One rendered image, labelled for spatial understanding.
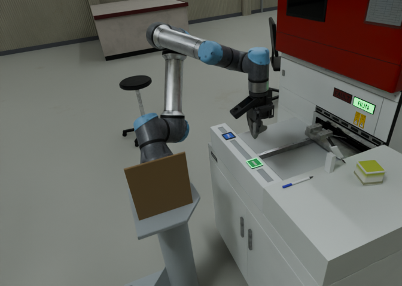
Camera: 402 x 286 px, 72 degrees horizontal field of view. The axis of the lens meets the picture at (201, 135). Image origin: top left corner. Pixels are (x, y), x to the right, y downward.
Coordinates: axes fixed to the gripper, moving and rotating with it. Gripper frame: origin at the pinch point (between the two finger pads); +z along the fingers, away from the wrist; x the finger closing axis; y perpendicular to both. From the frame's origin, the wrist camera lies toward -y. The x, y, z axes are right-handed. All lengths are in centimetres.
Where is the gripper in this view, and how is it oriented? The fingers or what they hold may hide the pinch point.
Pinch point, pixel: (253, 136)
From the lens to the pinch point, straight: 117.2
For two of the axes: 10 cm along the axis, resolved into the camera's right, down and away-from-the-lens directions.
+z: 0.9, 8.5, 5.2
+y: 9.3, -2.6, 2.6
